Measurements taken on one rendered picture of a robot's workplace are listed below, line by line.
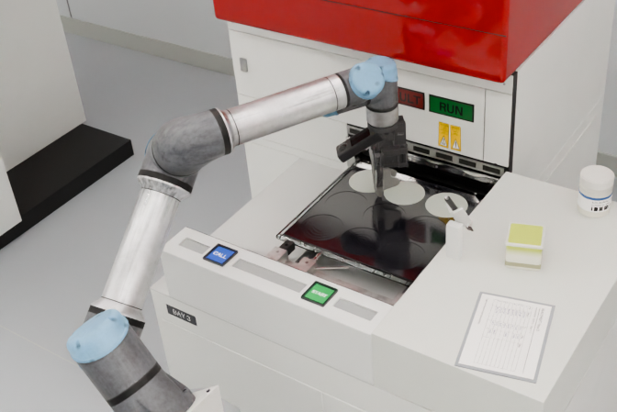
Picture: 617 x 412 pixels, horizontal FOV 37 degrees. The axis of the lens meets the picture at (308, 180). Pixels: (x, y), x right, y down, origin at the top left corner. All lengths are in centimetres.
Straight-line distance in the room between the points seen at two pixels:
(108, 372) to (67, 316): 175
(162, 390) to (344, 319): 38
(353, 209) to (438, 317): 49
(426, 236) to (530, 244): 31
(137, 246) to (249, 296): 26
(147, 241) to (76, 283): 174
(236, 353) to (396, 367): 45
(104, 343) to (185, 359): 60
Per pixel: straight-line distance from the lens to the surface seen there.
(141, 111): 461
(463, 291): 188
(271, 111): 183
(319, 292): 189
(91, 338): 172
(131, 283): 187
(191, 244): 208
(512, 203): 212
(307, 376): 201
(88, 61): 522
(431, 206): 221
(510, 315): 183
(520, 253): 191
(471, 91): 216
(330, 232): 215
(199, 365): 226
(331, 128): 244
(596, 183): 205
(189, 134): 179
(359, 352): 186
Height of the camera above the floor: 222
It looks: 34 degrees down
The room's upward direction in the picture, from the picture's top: 5 degrees counter-clockwise
